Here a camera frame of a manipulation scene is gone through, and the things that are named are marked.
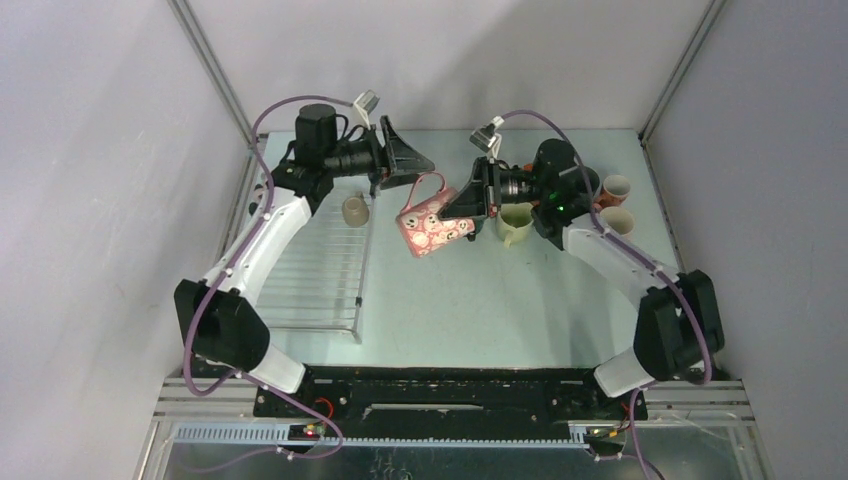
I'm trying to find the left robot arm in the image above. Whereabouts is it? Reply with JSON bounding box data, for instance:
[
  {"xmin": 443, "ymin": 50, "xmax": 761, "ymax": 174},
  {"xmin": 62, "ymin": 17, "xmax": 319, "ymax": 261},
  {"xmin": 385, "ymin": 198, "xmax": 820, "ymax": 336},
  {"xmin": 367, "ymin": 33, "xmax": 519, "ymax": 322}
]
[{"xmin": 174, "ymin": 95, "xmax": 435, "ymax": 417}]

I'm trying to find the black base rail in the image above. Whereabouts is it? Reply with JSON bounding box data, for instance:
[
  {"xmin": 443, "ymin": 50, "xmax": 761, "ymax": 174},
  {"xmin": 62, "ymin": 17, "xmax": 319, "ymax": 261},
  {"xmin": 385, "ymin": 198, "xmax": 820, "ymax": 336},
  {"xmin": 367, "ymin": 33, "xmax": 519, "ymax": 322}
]
[{"xmin": 211, "ymin": 364, "xmax": 647, "ymax": 442}]

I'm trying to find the wire dish rack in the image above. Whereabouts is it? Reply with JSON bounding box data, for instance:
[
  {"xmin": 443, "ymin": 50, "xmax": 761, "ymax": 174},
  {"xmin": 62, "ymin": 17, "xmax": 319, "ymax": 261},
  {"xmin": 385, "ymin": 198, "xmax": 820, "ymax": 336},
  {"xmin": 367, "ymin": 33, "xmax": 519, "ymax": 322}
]
[{"xmin": 220, "ymin": 176, "xmax": 377, "ymax": 343}]

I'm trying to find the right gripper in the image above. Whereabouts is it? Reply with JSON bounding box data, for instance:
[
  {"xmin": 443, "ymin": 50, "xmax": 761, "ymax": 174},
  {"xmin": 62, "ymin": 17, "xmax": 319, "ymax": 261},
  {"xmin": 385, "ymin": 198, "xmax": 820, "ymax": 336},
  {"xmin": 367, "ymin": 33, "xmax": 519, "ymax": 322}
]
[{"xmin": 439, "ymin": 157, "xmax": 549, "ymax": 221}]

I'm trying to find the aluminium frame rail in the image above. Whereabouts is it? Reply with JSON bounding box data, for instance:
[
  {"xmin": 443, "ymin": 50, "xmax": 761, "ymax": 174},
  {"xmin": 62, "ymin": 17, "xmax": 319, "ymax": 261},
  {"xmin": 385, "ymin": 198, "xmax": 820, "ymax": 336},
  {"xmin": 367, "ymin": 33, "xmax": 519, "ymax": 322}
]
[{"xmin": 136, "ymin": 367, "xmax": 774, "ymax": 479}]

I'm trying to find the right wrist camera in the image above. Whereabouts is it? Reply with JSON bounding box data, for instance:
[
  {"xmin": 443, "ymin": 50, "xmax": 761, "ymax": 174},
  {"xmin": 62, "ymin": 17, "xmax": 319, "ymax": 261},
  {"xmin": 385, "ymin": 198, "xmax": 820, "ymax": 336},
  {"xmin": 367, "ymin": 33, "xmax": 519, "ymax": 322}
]
[{"xmin": 469, "ymin": 116, "xmax": 504, "ymax": 163}]

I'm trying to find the light green mug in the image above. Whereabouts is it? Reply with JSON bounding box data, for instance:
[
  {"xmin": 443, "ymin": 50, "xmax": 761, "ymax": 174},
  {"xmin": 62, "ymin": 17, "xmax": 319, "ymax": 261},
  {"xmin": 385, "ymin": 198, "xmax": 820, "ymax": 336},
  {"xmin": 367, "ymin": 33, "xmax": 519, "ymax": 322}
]
[{"xmin": 496, "ymin": 202, "xmax": 534, "ymax": 248}]

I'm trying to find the pink patterned mug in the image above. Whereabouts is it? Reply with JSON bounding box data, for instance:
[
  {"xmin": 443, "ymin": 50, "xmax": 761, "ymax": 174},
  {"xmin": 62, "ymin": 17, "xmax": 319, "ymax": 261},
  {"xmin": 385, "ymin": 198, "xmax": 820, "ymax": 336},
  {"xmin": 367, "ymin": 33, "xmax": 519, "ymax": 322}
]
[{"xmin": 395, "ymin": 172, "xmax": 476, "ymax": 258}]

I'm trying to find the dark green mug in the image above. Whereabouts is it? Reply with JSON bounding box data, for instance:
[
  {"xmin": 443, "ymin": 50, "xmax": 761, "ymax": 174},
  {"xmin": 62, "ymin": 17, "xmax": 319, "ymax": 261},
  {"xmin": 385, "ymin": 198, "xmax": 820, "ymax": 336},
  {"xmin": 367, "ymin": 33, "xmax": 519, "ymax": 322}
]
[{"xmin": 574, "ymin": 166, "xmax": 601, "ymax": 200}]

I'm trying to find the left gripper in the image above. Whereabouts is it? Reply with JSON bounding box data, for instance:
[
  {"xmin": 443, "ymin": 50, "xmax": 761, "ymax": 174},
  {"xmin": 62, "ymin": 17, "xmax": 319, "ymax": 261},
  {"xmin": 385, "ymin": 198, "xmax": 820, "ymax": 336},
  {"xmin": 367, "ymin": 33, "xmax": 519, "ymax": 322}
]
[{"xmin": 323, "ymin": 117, "xmax": 434, "ymax": 191}]

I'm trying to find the salmon printed mug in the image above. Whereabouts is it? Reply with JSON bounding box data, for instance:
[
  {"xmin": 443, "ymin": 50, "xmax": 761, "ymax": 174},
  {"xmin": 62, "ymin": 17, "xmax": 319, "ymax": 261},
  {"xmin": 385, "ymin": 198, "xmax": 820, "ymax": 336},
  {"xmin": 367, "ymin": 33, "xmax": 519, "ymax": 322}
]
[{"xmin": 595, "ymin": 174, "xmax": 631, "ymax": 209}]

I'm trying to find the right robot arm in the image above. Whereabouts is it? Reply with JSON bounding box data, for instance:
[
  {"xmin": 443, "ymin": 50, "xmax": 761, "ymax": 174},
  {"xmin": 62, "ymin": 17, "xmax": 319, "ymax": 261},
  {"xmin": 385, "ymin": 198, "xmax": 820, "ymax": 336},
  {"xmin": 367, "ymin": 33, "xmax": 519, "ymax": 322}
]
[{"xmin": 440, "ymin": 135, "xmax": 725, "ymax": 418}]

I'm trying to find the beige small mug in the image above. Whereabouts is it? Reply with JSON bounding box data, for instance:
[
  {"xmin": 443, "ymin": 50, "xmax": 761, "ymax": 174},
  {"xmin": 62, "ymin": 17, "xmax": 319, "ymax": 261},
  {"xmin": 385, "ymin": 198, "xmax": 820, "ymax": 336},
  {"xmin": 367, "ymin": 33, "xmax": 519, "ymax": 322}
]
[{"xmin": 341, "ymin": 192, "xmax": 370, "ymax": 228}]

